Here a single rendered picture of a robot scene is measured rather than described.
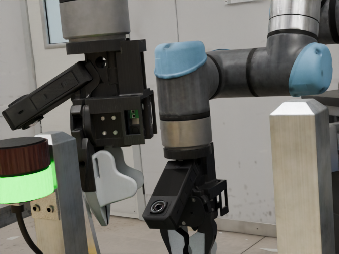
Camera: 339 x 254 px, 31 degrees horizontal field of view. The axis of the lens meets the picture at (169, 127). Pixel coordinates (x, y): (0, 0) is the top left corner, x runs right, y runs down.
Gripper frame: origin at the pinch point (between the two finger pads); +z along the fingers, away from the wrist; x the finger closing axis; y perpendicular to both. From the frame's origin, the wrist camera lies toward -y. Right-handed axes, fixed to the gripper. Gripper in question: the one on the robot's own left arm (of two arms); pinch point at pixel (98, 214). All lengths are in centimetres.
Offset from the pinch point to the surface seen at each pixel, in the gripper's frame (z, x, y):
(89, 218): -0.4, -2.9, -0.2
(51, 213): -4.1, -13.1, -0.2
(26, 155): -10.7, -17.5, 0.1
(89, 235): 1.4, -3.4, -0.1
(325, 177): -8.2, -20.0, 24.8
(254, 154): 50, 280, 2
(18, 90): 9, 361, -173
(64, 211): -4.1, -12.5, 0.9
